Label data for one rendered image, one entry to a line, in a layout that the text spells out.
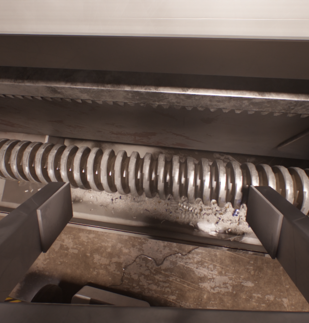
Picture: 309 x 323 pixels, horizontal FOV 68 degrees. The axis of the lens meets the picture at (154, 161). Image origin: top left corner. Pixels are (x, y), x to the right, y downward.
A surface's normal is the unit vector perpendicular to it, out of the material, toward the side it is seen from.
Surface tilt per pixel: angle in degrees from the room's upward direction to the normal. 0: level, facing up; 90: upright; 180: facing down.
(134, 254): 0
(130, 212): 0
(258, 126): 90
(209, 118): 90
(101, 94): 90
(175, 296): 0
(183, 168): 27
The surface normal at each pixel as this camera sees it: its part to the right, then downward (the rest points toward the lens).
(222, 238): -0.14, -0.14
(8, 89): -0.12, 0.99
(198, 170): -0.07, -0.57
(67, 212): 1.00, 0.02
